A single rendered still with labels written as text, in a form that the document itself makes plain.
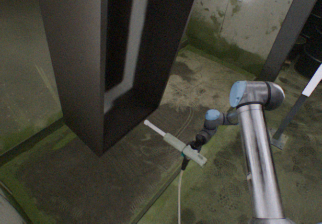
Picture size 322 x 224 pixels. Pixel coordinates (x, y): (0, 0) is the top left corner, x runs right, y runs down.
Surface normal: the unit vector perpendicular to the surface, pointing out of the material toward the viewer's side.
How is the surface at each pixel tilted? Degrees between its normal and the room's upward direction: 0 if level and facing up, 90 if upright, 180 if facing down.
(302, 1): 90
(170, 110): 0
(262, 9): 90
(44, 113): 57
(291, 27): 90
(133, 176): 0
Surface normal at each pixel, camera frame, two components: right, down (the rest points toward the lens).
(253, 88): 0.06, -0.46
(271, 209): -0.22, -0.37
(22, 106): 0.67, 0.00
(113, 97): 0.21, -0.61
